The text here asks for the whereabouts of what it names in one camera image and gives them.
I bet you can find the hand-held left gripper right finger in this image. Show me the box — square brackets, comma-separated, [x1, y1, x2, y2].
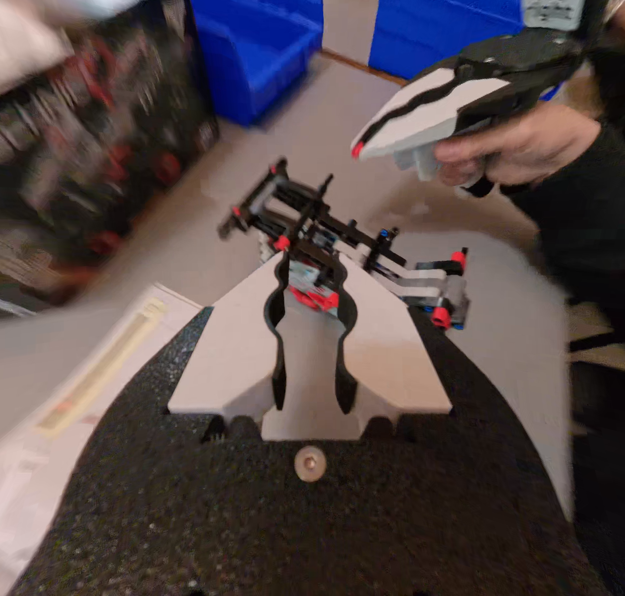
[334, 254, 452, 416]

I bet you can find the person's right hand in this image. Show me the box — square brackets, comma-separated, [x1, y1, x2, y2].
[434, 103, 604, 190]

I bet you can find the blue plastic bin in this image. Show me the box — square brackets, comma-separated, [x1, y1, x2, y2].
[368, 0, 562, 101]
[183, 0, 324, 127]

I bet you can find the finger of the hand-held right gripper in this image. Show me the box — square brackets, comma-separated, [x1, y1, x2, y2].
[352, 78, 511, 183]
[364, 68, 461, 137]

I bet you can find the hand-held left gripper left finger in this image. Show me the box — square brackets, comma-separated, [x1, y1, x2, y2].
[167, 253, 289, 416]

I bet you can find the person's right forearm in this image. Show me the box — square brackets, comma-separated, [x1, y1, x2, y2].
[508, 59, 625, 309]

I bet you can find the toy truck cardboard box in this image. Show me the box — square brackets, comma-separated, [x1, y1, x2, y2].
[0, 0, 220, 309]

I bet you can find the instruction booklet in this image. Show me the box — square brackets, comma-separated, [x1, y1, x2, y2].
[0, 284, 203, 582]

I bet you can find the brick-built toy truck chassis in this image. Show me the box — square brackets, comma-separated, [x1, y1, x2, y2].
[217, 157, 472, 330]

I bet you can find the white paper sheet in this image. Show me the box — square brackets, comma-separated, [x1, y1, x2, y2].
[0, 0, 184, 94]

